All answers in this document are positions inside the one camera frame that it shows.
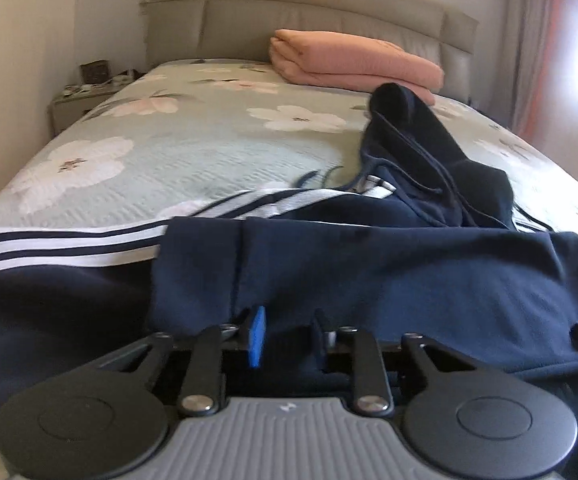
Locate dark box on nightstand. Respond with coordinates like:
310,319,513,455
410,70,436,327
80,60,111,84

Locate beige padded headboard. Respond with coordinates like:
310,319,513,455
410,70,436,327
142,0,478,103

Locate beige nightstand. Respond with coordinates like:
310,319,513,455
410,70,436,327
48,78,132,136

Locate navy zip hoodie white stripes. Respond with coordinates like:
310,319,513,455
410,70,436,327
0,81,578,480

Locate beige and orange curtain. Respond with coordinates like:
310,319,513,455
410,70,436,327
492,0,564,139

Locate floral quilted bedspread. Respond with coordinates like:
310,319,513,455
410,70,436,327
0,56,578,480

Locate folded pink blanket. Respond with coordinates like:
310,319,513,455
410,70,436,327
268,29,444,105

